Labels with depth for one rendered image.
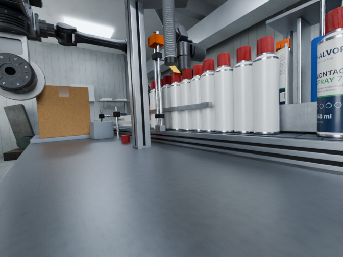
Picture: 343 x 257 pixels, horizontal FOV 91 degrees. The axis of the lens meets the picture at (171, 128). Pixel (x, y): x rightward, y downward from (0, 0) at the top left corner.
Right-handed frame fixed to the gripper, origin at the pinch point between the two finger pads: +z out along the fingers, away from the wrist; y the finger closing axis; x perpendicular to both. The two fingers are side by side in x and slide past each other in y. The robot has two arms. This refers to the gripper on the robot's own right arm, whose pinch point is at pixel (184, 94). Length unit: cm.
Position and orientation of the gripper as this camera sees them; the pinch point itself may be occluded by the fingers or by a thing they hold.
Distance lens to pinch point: 69.7
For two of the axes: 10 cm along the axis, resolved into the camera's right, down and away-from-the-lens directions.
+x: -8.0, 0.7, -5.9
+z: 0.4, 10.0, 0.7
